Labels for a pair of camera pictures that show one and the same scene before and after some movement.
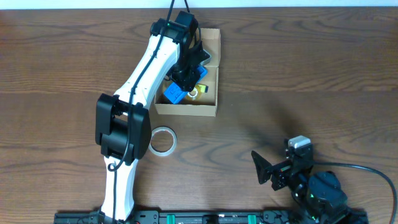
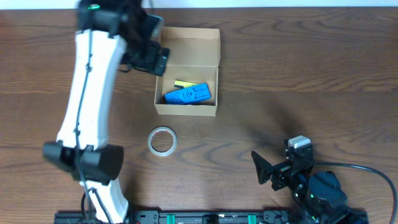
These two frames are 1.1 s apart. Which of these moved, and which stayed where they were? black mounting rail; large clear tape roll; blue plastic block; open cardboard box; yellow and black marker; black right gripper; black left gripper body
Moved: yellow and black marker; black left gripper body; blue plastic block
Stayed: open cardboard box; large clear tape roll; black mounting rail; black right gripper
